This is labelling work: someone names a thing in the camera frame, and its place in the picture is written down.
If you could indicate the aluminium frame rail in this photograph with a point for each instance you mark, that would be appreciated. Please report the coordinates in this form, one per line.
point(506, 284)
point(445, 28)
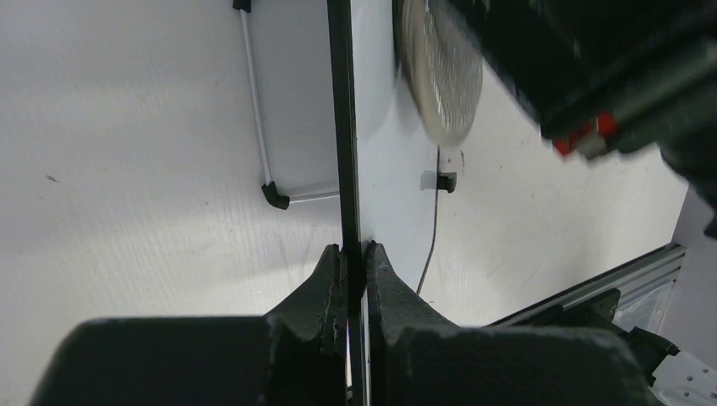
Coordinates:
point(633, 278)

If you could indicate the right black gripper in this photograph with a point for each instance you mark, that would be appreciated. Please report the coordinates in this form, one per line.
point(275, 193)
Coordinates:
point(600, 77)

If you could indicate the small black-framed whiteboard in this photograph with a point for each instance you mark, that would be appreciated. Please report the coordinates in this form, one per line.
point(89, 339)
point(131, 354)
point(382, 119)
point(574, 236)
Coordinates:
point(335, 120)

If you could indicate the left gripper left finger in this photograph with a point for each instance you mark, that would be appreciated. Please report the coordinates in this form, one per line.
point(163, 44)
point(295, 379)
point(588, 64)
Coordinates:
point(308, 332)

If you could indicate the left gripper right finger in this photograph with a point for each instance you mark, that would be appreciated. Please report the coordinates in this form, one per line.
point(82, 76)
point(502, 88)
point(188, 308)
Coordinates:
point(393, 308)

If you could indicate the silver mesh sponge eraser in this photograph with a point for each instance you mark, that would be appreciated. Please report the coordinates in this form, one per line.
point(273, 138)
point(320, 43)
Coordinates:
point(443, 68)

